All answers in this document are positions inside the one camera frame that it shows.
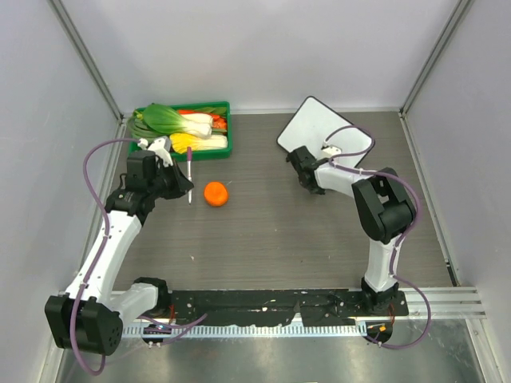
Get white marker with magenta cap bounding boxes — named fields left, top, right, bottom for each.
left=187, top=146, right=193, bottom=206

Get small white whiteboard black frame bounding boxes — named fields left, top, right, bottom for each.
left=276, top=96, right=374, bottom=168

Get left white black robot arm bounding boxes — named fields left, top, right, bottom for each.
left=45, top=147, right=193, bottom=356

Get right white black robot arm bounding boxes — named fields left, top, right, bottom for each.
left=286, top=146, right=417, bottom=315

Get orange mandarin fruit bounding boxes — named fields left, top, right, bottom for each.
left=204, top=181, right=229, bottom=207

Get yellow white napa cabbage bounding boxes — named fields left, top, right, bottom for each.
left=169, top=133, right=228, bottom=154

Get green plastic vegetable tray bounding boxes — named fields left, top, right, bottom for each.
left=134, top=101, right=232, bottom=161

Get green long vegetable stalks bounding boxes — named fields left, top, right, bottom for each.
left=126, top=110, right=158, bottom=141

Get green white bok choy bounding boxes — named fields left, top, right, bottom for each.
left=141, top=104, right=212, bottom=138

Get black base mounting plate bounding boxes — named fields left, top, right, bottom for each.
left=146, top=289, right=409, bottom=327

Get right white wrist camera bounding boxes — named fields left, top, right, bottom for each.
left=321, top=145, right=343, bottom=158

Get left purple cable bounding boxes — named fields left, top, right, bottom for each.
left=69, top=137, right=208, bottom=377

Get white slotted cable duct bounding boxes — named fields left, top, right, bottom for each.
left=122, top=322, right=366, bottom=338

